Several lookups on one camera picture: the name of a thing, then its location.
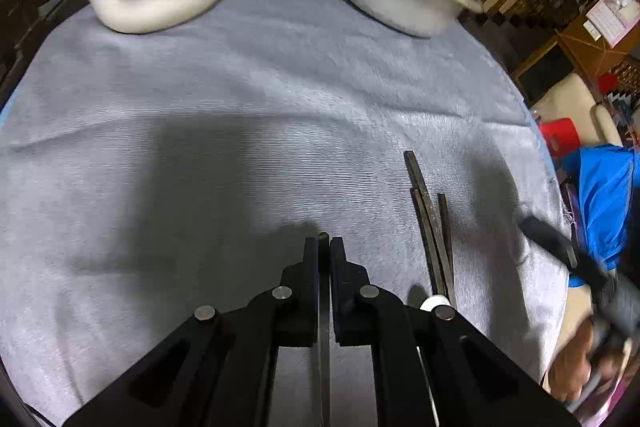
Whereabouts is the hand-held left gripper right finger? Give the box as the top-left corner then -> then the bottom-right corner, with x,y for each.
330,237 -> 582,427

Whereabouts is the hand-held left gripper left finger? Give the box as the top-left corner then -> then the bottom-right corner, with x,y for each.
62,237 -> 321,427

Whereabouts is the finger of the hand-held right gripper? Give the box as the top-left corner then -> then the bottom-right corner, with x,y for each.
520,216 -> 610,294

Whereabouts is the dark wooden chopstick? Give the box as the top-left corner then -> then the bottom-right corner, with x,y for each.
410,188 -> 441,300
437,193 -> 457,305
404,151 -> 448,303
318,232 -> 331,427

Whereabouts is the person's right hand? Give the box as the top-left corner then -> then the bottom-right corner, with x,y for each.
547,321 -> 628,403

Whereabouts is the red plastic chair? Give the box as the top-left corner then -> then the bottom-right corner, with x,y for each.
541,118 -> 581,158

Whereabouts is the blue table cover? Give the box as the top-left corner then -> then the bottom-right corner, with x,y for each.
522,99 -> 558,180

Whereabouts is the beige chair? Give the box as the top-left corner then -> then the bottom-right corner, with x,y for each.
530,72 -> 626,148

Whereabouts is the wooden cabinet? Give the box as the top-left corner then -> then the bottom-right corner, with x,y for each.
512,14 -> 640,105

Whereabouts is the grey table cloth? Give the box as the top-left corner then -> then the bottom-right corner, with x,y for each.
0,0 -> 571,427

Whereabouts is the wall calendar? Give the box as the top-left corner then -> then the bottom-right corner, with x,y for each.
586,0 -> 640,48

